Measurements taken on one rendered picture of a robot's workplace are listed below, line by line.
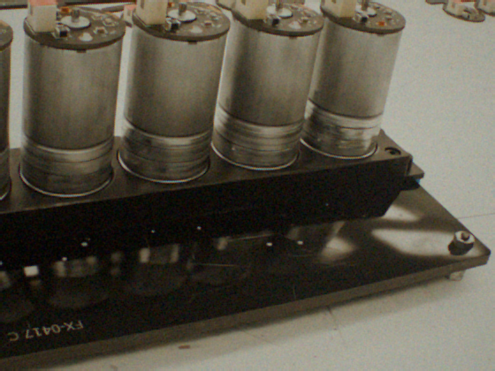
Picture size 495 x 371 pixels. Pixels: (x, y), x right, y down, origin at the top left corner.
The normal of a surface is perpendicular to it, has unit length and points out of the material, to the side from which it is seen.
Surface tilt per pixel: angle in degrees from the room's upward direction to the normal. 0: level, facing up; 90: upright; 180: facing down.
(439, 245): 0
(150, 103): 90
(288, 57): 90
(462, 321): 0
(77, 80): 90
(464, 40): 0
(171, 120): 90
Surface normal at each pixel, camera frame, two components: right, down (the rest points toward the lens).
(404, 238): 0.14, -0.84
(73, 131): 0.25, 0.54
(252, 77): -0.35, 0.45
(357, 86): -0.01, 0.52
